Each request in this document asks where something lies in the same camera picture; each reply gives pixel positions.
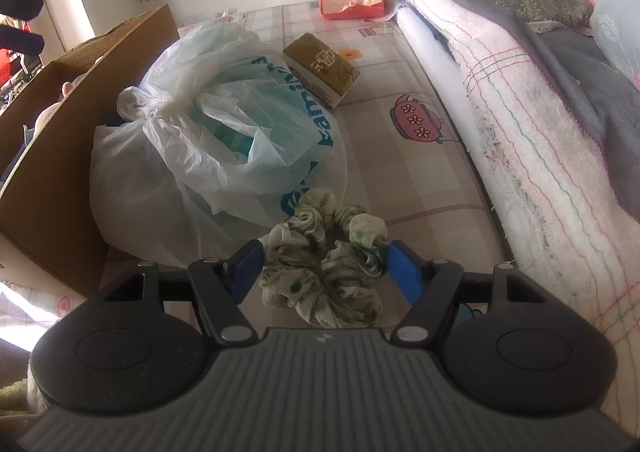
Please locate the green fabric scrunchie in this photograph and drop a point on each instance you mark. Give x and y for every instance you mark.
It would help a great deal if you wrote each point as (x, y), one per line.
(322, 263)

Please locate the white plastic shopping bag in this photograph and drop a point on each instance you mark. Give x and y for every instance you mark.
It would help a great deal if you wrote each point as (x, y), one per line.
(217, 144)

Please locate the gold tissue pack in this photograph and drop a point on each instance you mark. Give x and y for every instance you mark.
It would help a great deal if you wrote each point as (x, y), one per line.
(322, 71)

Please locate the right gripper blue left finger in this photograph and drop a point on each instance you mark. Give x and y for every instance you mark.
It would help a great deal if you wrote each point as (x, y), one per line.
(220, 286)

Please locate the pink plush toy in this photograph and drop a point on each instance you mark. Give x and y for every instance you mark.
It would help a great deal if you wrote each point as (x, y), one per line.
(45, 116)

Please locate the grey white quilted blanket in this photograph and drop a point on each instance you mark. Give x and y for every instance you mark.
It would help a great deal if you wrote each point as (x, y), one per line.
(553, 131)

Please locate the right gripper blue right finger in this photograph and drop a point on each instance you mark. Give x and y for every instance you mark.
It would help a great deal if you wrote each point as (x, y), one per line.
(430, 287)

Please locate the brown cardboard box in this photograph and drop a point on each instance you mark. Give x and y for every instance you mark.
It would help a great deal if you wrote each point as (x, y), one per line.
(49, 240)

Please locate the pink blue duvet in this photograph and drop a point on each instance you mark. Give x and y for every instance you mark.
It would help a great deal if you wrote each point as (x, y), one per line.
(615, 25)

